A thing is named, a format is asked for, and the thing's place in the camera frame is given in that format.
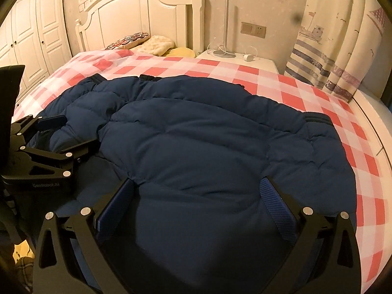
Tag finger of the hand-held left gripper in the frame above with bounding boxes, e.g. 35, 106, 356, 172
11, 114, 68, 143
12, 139, 102, 180

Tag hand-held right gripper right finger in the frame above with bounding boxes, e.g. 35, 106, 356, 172
260, 176, 362, 294

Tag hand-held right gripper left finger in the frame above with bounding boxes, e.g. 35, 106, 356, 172
32, 178, 141, 294

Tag navy blue puffer jacket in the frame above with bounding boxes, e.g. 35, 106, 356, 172
26, 74, 357, 294

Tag white panelled wardrobe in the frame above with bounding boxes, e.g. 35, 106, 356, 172
0, 0, 73, 98

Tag yellow cloth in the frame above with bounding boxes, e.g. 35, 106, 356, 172
12, 241, 37, 264

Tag embroidered patterned pillow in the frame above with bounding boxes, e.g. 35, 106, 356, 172
104, 31, 151, 50

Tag person's plaid trousers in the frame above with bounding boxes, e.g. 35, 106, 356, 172
13, 255, 35, 294

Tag cream patterned pillow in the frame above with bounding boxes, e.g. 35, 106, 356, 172
130, 35, 176, 56

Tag pink checked bed sheet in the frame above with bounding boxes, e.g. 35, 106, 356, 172
12, 49, 386, 294

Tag white bed base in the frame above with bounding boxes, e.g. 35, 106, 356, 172
352, 91, 392, 233

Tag yellow pillow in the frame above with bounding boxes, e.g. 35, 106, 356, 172
163, 47, 196, 59

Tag white wooden headboard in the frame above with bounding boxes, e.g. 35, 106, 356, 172
75, 0, 206, 59

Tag white nightstand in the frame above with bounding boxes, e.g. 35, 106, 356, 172
196, 50, 280, 75

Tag printed cream curtain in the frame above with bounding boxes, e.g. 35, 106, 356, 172
283, 0, 388, 104

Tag grey lamp stand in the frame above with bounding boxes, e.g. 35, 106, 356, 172
213, 0, 236, 59

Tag white cable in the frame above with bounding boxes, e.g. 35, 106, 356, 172
206, 41, 228, 57

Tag wall socket plate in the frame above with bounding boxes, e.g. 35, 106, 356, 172
240, 22, 266, 38

